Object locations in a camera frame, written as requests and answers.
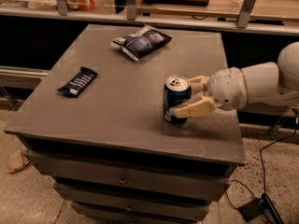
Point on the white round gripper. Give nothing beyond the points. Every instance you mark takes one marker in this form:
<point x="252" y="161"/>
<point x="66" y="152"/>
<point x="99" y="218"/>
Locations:
<point x="226" y="88"/>

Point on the blue pepsi can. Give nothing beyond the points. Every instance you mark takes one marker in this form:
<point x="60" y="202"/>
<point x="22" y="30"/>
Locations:
<point x="177" y="90"/>

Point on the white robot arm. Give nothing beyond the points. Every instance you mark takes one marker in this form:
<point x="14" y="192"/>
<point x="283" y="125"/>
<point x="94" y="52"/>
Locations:
<point x="271" y="83"/>

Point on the dark blue rxbar wrapper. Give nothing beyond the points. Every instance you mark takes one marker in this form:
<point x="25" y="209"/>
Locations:
<point x="77" y="84"/>

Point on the blue white chip bag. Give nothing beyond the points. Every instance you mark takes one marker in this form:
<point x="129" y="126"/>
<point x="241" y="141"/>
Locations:
<point x="141" y="42"/>

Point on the top grey drawer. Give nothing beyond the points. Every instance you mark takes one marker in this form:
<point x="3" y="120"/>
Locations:
<point x="208" y="188"/>

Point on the grey drawer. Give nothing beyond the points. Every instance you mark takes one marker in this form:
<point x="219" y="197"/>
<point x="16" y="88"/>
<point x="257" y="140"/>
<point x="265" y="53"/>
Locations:
<point x="208" y="188"/>
<point x="116" y="214"/>
<point x="113" y="199"/>

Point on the grey drawer cabinet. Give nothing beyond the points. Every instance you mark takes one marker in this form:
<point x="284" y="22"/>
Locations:
<point x="119" y="118"/>

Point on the grey metal floor plate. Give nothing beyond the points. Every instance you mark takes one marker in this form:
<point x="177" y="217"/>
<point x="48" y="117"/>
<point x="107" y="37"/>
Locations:
<point x="250" y="210"/>

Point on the black power adapter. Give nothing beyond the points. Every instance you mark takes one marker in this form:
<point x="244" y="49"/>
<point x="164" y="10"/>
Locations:
<point x="271" y="209"/>

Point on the middle grey drawer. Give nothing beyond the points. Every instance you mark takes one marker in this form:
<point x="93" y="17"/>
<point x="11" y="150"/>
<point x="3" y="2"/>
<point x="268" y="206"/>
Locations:
<point x="113" y="199"/>

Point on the bottom grey drawer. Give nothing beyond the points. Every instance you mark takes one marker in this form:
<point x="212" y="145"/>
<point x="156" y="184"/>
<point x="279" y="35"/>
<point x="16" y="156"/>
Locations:
<point x="116" y="214"/>

